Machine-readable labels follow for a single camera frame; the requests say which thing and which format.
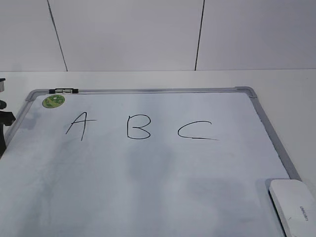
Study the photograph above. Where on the white board eraser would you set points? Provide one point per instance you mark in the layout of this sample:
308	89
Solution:
296	207

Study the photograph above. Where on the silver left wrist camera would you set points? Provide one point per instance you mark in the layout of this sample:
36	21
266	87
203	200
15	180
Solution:
2	80

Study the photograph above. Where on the round green magnet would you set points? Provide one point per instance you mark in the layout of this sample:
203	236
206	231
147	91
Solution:
53	101

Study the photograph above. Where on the black and silver hanger clip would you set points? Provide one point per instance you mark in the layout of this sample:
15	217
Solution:
64	91

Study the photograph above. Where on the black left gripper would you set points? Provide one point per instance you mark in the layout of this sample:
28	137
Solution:
7	119

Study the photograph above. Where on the white board with grey frame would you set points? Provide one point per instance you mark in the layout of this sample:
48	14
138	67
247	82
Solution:
142	163

